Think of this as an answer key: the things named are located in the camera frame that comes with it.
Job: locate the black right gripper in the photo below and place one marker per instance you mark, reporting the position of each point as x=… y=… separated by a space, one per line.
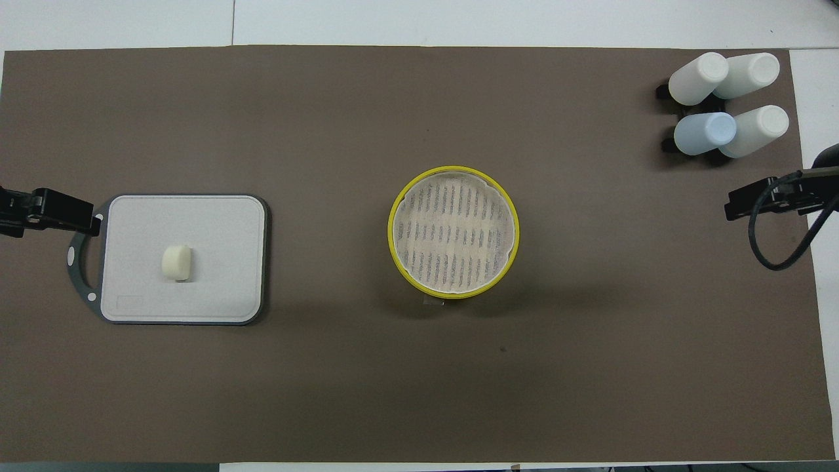
x=768 y=185

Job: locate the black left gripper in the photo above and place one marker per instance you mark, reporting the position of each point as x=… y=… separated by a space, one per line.
x=52 y=210

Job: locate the white steamed bun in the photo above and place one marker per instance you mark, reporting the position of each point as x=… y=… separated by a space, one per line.
x=175 y=262

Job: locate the yellow bamboo steamer lid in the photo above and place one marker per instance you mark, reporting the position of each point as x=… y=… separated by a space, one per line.
x=452 y=229

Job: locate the light blue plastic cup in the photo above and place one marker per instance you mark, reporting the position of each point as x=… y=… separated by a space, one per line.
x=704 y=134

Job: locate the white plastic cup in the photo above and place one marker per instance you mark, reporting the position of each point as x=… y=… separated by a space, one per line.
x=760 y=128
x=754 y=71
x=696 y=80

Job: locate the white cutting board grey rim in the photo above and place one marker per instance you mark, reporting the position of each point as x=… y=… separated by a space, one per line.
x=196 y=295

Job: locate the black cup rack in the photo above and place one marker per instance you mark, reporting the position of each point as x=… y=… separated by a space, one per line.
x=663 y=92

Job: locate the brown table mat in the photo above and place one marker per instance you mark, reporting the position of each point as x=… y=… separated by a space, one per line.
x=393 y=393

